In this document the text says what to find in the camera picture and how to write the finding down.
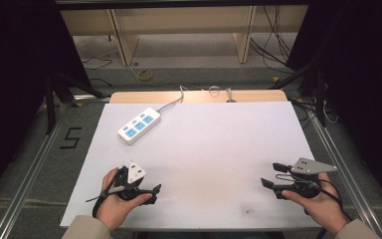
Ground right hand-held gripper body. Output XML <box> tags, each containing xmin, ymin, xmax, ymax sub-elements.
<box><xmin>273</xmin><ymin>156</ymin><xmax>338</xmax><ymax>201</ymax></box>

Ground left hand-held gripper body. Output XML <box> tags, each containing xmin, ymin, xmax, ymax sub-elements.
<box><xmin>113</xmin><ymin>160</ymin><xmax>153</xmax><ymax>202</ymax></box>

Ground person's left hand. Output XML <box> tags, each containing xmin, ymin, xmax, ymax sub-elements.
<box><xmin>95</xmin><ymin>166</ymin><xmax>153</xmax><ymax>232</ymax></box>

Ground person's right hand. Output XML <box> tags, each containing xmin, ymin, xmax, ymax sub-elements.
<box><xmin>281</xmin><ymin>172</ymin><xmax>350</xmax><ymax>237</ymax></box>

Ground white power strip blue sockets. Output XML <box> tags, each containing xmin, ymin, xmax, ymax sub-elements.
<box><xmin>117</xmin><ymin>107</ymin><xmax>162</xmax><ymax>146</ymax></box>

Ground white table cover sheet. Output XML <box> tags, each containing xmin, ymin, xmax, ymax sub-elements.
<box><xmin>59</xmin><ymin>101</ymin><xmax>322</xmax><ymax>233</ymax></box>

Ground black metal stand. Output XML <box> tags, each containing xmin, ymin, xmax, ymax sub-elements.
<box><xmin>44</xmin><ymin>68</ymin><xmax>111</xmax><ymax>135</ymax></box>
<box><xmin>271</xmin><ymin>59</ymin><xmax>330</xmax><ymax>128</ymax></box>

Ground wooden table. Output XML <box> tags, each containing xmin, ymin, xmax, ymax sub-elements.
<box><xmin>108</xmin><ymin>90</ymin><xmax>288</xmax><ymax>105</ymax></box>

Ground yellow tape roll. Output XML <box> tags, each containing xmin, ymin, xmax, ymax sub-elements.
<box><xmin>136</xmin><ymin>68</ymin><xmax>155</xmax><ymax>83</ymax></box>

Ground black curtain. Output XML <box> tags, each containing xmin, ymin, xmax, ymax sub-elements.
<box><xmin>0</xmin><ymin>0</ymin><xmax>93</xmax><ymax>210</ymax></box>
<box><xmin>286</xmin><ymin>0</ymin><xmax>382</xmax><ymax>207</ymax></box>

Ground beige wooden shelf unit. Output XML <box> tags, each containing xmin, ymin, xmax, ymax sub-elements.
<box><xmin>60</xmin><ymin>4</ymin><xmax>310</xmax><ymax>68</ymax></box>

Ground aluminium floor rail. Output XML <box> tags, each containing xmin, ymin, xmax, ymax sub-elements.
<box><xmin>0</xmin><ymin>103</ymin><xmax>72</xmax><ymax>239</ymax></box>
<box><xmin>306</xmin><ymin>105</ymin><xmax>382</xmax><ymax>239</ymax></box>

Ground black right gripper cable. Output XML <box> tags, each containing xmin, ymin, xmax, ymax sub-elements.
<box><xmin>275</xmin><ymin>172</ymin><xmax>354</xmax><ymax>223</ymax></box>

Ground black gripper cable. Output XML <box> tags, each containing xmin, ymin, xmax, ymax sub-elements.
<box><xmin>275</xmin><ymin>172</ymin><xmax>354</xmax><ymax>223</ymax></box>
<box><xmin>85</xmin><ymin>165</ymin><xmax>129</xmax><ymax>219</ymax></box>

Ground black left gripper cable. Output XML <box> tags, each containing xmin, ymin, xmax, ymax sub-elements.
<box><xmin>85</xmin><ymin>165</ymin><xmax>129</xmax><ymax>219</ymax></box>

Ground grey power strip cable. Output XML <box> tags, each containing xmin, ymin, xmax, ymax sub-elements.
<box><xmin>156</xmin><ymin>85</ymin><xmax>189</xmax><ymax>114</ymax></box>

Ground white looped cable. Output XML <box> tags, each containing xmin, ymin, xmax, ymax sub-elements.
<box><xmin>207</xmin><ymin>85</ymin><xmax>237</xmax><ymax>104</ymax></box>

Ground thin black floor cable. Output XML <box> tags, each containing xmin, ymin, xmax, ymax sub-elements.
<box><xmin>80</xmin><ymin>55</ymin><xmax>114</xmax><ymax>88</ymax></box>

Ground bundle of black cables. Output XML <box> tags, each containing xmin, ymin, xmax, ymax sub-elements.
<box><xmin>249</xmin><ymin>4</ymin><xmax>296</xmax><ymax>75</ymax></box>

